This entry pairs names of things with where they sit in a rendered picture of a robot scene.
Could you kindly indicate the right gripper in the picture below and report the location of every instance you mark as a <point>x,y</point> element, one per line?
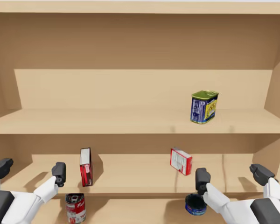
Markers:
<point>238,210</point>

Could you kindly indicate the blue flat can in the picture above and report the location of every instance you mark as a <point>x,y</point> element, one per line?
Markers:
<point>196,205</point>

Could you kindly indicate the green and blue rectangular can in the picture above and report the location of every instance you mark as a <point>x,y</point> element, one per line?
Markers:
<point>204,108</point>

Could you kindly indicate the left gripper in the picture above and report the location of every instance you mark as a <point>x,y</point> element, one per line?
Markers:
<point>25,206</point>

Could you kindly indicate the red and white can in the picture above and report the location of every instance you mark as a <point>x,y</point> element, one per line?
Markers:
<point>75,208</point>

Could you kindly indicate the red and white carton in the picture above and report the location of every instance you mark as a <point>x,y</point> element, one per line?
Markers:
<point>180,161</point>

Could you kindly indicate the pale wooden shelf unit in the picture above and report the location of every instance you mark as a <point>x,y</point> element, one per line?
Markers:
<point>121,93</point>

